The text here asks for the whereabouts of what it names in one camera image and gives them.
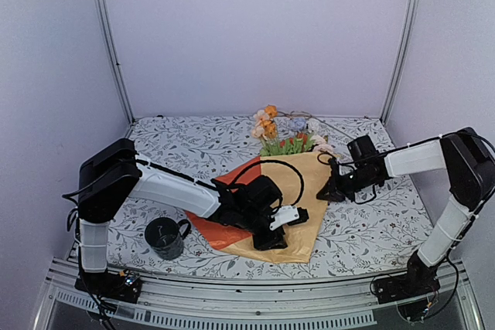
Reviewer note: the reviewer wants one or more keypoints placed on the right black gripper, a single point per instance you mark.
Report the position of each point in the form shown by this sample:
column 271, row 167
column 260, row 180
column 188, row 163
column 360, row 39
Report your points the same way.
column 336, row 188

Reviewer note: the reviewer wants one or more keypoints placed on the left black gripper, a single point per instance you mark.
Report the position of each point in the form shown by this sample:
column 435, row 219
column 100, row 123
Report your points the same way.
column 270, row 243

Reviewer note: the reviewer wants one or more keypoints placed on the pink rose fake stem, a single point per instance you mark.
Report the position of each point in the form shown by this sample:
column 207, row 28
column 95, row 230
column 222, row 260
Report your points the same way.
column 320, row 144

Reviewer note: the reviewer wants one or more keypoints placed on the yellow wrapping paper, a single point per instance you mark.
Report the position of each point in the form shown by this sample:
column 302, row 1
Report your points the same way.
column 300, row 239

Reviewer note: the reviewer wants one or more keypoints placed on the tan raffia ribbon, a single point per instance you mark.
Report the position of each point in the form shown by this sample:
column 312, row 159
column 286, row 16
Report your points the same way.
column 338, row 133

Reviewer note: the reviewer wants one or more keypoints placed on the blue fake flower stem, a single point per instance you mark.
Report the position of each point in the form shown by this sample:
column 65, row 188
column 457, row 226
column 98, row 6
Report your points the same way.
column 295, row 124

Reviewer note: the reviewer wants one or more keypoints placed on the orange fake flower stem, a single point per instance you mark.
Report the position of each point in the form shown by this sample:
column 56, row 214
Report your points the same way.
column 272, row 111

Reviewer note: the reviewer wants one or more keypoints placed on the orange wrapping paper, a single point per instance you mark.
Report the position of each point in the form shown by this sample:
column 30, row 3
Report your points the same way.
column 227, row 189

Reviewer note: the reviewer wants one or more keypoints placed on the cream rose fake stem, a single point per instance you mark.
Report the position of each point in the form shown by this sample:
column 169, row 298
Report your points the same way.
column 262, row 123

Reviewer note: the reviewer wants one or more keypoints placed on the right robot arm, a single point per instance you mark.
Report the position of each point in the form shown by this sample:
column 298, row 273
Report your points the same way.
column 454, row 170

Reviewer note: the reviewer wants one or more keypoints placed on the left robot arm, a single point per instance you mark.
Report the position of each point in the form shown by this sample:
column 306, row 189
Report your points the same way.
column 119, row 172

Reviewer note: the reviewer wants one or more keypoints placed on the green leafy fake stem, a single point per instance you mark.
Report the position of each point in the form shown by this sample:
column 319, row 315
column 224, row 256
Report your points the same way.
column 286, row 146

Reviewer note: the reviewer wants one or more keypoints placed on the floral patterned tablecloth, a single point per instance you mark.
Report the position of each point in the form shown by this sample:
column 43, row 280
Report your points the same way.
column 378, row 232

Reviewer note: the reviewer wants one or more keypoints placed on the black mug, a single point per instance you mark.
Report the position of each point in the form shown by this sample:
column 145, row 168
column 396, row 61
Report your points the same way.
column 166, row 236

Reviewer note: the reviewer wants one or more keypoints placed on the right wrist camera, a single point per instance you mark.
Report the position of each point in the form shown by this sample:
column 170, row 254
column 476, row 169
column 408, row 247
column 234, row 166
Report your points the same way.
column 363, row 154

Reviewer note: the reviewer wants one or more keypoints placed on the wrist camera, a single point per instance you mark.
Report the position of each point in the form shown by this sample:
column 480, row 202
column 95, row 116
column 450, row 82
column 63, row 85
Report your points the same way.
column 363, row 154
column 262, row 197

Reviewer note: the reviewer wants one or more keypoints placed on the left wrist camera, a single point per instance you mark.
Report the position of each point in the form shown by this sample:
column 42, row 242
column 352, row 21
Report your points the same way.
column 262, row 197

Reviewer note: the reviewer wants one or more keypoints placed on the right metal frame post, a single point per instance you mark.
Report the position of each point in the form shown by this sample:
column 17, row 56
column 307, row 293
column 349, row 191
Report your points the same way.
column 400, row 60

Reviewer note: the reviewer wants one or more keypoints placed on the metal frame post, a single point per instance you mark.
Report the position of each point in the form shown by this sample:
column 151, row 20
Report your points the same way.
column 400, row 60
column 105, row 23

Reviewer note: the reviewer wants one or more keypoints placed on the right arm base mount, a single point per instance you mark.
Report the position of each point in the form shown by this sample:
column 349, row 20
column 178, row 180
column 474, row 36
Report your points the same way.
column 418, row 280

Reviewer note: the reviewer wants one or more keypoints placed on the front aluminium rail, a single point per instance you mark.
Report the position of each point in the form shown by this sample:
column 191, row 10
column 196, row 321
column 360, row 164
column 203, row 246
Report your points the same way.
column 170, row 301

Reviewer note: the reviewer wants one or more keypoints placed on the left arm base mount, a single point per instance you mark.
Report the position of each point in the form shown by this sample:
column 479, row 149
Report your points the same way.
column 124, row 286

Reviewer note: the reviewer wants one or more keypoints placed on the left metal frame post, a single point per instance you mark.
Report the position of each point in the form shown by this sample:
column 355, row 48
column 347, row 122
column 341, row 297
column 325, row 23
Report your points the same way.
column 105, row 23

